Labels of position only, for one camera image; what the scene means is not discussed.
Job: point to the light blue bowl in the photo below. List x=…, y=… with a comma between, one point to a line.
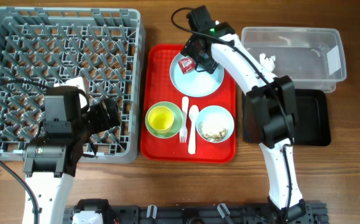
x=216, y=114

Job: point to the black tray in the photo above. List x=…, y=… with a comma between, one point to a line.
x=313, y=127

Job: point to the red sauce packet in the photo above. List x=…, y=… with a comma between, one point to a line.
x=186, y=64

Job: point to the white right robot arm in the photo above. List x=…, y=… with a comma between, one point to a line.
x=270, y=110

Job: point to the clear plastic bin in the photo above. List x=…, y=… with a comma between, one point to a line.
x=312, y=57

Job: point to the white plastic spoon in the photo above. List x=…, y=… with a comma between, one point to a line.
x=193, y=114

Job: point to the grey dishwasher rack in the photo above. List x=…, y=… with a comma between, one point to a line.
x=103, y=47

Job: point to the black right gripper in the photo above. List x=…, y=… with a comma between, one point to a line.
x=188, y=49

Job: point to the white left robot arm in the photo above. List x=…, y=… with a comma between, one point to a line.
x=50, y=160

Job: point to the white napkin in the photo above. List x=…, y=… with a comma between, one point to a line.
x=268, y=63

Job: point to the green bowl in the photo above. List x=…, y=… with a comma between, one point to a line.
x=178, y=120

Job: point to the yellow plastic cup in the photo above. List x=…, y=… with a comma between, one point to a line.
x=161, y=119

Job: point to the white plastic fork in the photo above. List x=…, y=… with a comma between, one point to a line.
x=183, y=131

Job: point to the rice and peanut shells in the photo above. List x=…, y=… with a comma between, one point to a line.
x=212, y=132

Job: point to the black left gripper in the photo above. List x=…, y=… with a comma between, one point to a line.
x=103, y=123

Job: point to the red plastic tray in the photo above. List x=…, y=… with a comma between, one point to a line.
x=159, y=88

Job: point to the large light blue plate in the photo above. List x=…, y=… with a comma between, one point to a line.
x=195, y=84

